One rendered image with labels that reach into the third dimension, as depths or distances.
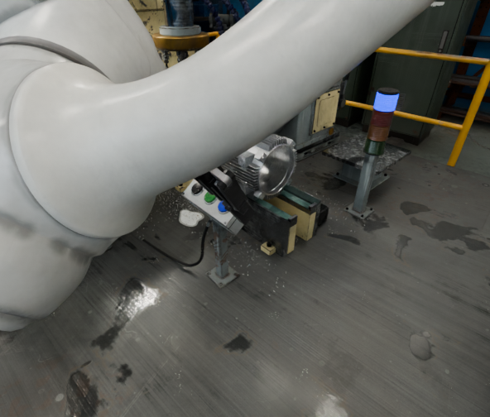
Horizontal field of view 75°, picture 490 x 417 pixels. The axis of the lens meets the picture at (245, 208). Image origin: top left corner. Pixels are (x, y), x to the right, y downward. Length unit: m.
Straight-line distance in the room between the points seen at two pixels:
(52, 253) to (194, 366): 0.59
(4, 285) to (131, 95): 0.11
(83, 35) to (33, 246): 0.15
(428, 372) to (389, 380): 0.09
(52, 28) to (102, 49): 0.03
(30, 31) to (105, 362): 0.66
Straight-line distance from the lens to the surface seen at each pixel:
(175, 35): 1.13
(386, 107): 1.03
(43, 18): 0.28
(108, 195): 0.18
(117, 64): 0.28
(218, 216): 0.69
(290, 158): 1.00
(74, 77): 0.20
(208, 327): 0.80
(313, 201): 0.99
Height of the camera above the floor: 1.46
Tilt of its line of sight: 35 degrees down
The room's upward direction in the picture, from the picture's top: straight up
